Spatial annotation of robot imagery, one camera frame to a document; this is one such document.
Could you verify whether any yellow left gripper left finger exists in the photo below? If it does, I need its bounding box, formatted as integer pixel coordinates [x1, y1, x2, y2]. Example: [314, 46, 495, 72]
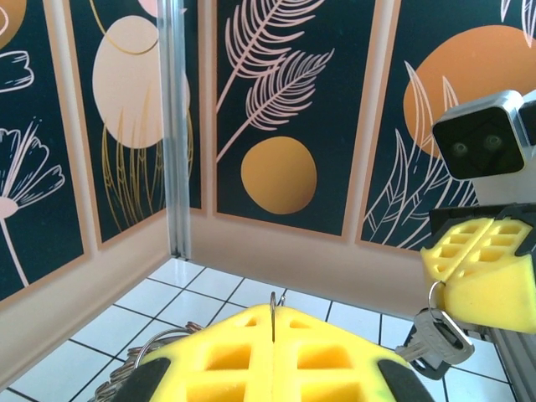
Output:
[125, 303, 275, 402]

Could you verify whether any aluminium corner post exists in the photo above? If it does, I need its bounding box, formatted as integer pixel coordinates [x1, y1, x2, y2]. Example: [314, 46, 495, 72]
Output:
[157, 0, 194, 260]

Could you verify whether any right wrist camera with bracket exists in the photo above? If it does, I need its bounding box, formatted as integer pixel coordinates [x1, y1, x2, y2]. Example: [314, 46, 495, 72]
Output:
[432, 90, 536, 209]

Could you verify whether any silver key with black head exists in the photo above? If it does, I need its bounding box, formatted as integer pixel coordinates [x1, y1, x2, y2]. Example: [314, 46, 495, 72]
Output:
[394, 279, 477, 381]

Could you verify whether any silver keyring chain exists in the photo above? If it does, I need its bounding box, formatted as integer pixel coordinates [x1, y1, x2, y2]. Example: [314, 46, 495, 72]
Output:
[92, 291, 290, 402]

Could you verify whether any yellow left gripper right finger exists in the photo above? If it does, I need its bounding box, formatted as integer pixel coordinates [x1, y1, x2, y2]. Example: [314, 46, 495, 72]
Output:
[272, 303, 437, 402]

